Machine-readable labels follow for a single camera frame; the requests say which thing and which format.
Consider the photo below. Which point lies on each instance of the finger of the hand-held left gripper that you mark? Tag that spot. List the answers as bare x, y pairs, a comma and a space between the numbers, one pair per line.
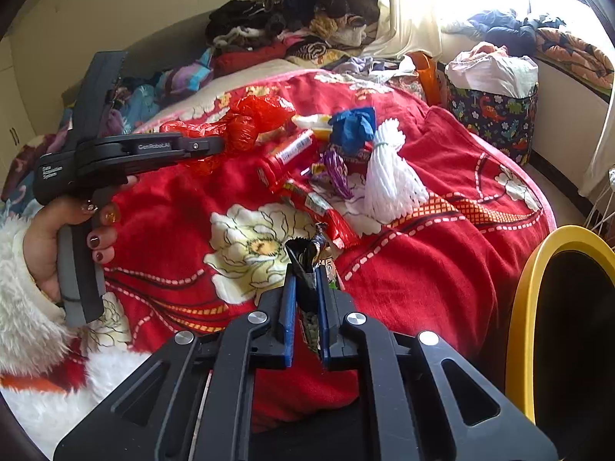
153, 149

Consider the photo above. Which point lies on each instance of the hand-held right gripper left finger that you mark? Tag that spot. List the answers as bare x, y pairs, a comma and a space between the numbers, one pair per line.
288, 317

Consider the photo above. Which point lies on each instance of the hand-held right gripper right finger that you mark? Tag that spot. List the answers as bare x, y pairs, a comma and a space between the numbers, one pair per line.
323, 317

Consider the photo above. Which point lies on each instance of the black foil wrapper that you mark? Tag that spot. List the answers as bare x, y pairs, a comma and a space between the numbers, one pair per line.
305, 269

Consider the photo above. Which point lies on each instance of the long red snack wrapper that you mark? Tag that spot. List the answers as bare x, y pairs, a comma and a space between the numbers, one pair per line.
331, 216

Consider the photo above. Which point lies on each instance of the red plastic bag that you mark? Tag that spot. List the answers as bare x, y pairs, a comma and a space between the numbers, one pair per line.
250, 115

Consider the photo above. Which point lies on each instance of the red wrapper with white label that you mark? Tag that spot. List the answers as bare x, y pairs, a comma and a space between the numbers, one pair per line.
283, 156

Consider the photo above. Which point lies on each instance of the purple wrapper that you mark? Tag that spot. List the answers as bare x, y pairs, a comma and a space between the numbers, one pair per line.
336, 173

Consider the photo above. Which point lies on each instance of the yellow white snack bag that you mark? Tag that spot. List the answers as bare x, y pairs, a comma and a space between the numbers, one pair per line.
312, 122

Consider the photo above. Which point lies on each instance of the blue plastic bag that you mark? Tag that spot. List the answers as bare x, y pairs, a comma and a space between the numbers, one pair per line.
353, 127

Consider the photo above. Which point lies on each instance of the person's left forearm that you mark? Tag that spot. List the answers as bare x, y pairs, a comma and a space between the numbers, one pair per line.
21, 312

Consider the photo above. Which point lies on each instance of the person's left hand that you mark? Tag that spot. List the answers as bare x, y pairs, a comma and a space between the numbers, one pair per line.
41, 249

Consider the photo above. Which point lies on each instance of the blue purple cloth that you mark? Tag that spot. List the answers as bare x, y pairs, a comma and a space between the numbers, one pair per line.
182, 81

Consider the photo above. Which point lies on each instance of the beige bed sheet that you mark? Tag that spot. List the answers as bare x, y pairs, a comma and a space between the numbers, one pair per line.
230, 89

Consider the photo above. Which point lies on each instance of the red floral blanket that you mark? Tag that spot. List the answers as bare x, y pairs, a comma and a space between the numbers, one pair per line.
432, 259

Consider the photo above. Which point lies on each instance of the red cloth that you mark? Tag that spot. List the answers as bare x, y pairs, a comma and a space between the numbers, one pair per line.
250, 57

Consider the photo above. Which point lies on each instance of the pile of dark clothes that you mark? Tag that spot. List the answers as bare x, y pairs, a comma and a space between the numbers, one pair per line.
298, 5

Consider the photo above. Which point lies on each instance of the lilac cloth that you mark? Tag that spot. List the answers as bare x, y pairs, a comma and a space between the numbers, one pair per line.
360, 65

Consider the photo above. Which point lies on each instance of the white fluffy garment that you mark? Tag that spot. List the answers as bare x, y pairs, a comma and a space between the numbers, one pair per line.
57, 408

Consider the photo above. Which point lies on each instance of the dinosaur print bag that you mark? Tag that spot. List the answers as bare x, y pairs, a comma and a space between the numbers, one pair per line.
490, 120

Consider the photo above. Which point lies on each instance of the cream curtain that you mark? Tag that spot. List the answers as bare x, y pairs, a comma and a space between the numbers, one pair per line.
408, 0

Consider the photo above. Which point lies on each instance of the white clothing bundle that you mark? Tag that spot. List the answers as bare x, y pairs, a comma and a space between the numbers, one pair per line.
499, 74

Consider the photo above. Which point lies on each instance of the dark blue jacket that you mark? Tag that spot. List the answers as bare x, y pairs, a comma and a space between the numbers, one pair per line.
509, 29

